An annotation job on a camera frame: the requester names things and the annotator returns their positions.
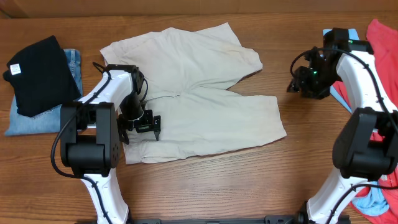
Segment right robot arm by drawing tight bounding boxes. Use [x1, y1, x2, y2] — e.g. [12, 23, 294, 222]
[287, 28, 397, 223]

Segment light blue t-shirt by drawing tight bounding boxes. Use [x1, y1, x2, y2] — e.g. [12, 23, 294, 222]
[322, 27, 391, 217]

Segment red t-shirt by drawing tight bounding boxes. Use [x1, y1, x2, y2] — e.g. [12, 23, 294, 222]
[349, 19, 397, 224]

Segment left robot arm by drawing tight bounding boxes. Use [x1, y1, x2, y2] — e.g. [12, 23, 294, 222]
[50, 63, 161, 223]

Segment beige cotton shorts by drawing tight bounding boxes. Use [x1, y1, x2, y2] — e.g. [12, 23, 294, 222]
[101, 23, 286, 164]

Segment black folded garment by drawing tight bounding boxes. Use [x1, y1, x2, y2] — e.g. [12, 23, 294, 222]
[3, 35, 81, 117]

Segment folded blue jeans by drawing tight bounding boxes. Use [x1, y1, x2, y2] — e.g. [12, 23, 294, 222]
[4, 49, 83, 136]

